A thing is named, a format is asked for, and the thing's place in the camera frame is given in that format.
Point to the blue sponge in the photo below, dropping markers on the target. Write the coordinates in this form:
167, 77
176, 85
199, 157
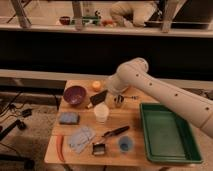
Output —
69, 118

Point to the person in background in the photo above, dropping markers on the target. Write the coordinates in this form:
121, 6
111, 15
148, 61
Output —
139, 12

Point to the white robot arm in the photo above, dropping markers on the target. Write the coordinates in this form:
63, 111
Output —
195, 109

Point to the orange carrot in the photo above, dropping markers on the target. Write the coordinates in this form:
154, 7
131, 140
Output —
59, 147

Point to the dark red background bowl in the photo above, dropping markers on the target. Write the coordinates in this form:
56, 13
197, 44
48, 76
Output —
64, 20

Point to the blue plastic cup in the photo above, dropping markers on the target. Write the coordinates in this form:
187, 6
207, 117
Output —
125, 144

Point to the purple bowl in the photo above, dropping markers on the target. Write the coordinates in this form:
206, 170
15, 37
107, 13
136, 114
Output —
74, 95

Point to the light blue cloth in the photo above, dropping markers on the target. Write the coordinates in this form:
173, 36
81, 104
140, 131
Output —
81, 138

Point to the black eraser block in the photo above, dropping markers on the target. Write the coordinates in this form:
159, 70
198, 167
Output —
98, 98

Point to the small orange fruit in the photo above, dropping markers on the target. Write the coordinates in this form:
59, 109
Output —
96, 86

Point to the metal measuring cup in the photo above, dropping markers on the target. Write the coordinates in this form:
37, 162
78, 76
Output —
119, 99

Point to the green plastic tray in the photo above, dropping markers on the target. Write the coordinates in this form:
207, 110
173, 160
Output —
168, 138

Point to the white cup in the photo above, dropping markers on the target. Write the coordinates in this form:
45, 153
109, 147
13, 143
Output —
101, 113

